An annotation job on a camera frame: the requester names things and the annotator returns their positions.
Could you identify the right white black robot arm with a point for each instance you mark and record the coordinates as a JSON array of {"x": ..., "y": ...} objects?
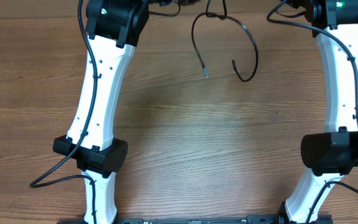
[{"x": 330, "y": 155}]

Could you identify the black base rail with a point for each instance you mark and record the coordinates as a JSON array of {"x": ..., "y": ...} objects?
[{"x": 250, "y": 219}]

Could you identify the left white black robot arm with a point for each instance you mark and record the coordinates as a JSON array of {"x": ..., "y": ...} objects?
[{"x": 113, "y": 29}]

